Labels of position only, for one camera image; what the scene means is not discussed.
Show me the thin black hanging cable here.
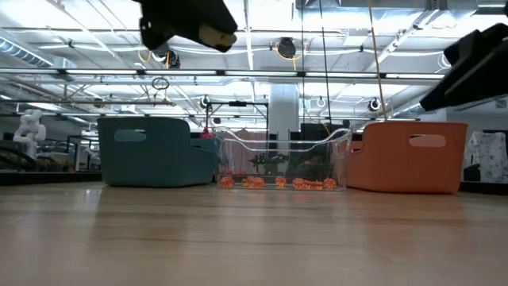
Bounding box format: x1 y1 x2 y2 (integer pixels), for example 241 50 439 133
300 0 306 120

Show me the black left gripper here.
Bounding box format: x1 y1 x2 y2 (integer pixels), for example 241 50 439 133
133 0 238 53

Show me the small pale plastic skull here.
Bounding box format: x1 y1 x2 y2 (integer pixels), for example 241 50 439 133
198 24 238 49

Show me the long white light bar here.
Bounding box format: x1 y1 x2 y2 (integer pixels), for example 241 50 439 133
0 67 448 80

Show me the clear plastic bin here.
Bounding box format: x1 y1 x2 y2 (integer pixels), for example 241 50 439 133
212 126 353 191

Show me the teal plastic bin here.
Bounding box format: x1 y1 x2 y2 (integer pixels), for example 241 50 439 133
97 116 220 188

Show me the orange plastic bin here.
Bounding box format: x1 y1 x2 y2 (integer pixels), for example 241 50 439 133
345 121 468 195

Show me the black metal stand frame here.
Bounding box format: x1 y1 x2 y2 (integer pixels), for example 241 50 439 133
205 100 270 138

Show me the long yellow cable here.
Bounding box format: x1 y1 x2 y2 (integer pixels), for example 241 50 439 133
367 0 388 122

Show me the black bulky object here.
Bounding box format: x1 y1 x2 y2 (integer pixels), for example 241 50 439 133
463 164 482 183

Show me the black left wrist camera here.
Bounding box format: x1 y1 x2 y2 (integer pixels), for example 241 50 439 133
139 17 175 52

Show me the black curved tube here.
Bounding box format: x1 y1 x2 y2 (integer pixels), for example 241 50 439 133
0 145 40 170

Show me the white patterned cloth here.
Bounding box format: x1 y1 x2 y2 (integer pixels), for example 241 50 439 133
464 130 508 184

